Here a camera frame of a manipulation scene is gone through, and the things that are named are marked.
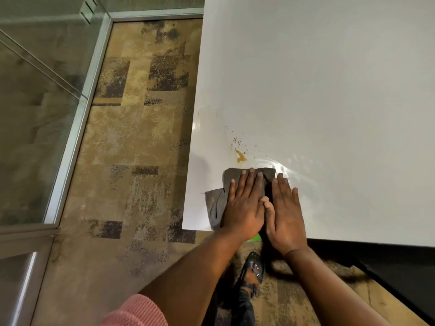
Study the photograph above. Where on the person's right hand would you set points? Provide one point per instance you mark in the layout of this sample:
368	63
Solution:
285	224

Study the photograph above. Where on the person's left hand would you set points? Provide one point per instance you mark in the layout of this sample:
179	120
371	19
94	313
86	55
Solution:
243	213

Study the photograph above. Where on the person's left little finger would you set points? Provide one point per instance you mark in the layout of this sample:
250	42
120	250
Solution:
231	193

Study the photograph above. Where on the person's left thumb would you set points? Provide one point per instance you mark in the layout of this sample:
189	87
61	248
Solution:
265	207

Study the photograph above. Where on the person's left middle finger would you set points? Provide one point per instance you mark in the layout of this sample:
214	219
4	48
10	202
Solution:
249	183

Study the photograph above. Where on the person's right little finger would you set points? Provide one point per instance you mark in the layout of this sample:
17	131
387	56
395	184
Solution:
296	200

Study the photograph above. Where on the person's right middle finger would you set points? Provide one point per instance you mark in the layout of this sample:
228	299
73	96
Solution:
283	188

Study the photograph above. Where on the person's right thumb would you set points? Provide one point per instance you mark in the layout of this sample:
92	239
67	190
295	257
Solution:
269	217

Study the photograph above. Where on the grey cleaning cloth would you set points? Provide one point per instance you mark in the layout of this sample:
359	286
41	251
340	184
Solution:
217	203

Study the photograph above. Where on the person's right forearm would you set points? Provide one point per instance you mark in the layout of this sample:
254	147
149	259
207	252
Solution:
326	288

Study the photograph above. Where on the person's left forearm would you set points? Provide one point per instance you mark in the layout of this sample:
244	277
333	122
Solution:
197	281

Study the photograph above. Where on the small green object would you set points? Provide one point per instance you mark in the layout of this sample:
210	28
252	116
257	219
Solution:
254	238

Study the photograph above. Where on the yellow sauce spill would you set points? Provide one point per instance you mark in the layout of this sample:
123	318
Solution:
240	156

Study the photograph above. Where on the black trouser leg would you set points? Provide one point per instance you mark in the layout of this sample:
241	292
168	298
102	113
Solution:
243	310

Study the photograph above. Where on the black table base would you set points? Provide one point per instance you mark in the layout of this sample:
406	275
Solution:
390	264

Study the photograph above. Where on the pink knitted sleeve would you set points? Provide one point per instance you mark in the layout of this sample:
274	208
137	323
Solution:
136	312

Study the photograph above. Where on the glass partition with aluminium frame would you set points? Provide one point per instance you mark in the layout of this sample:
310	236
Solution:
44	98

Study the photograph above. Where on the glass door with aluminium frame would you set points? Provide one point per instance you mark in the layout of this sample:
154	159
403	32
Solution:
23	278

